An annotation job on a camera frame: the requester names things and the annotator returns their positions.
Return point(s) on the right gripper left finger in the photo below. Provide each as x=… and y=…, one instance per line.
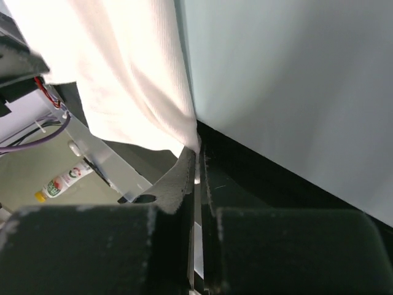
x=144, y=247

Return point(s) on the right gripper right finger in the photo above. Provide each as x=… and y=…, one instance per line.
x=266, y=231

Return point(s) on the white printed t shirt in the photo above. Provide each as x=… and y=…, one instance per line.
x=126, y=60

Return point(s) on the plastic drink bottle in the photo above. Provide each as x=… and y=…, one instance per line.
x=59, y=184

